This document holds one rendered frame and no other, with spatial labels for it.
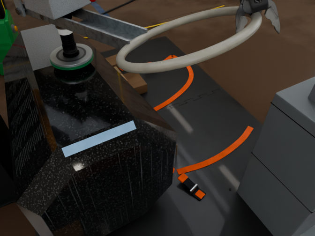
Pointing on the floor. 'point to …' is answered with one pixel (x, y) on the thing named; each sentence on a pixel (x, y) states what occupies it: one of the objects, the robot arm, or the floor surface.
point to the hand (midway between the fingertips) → (258, 38)
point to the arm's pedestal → (284, 165)
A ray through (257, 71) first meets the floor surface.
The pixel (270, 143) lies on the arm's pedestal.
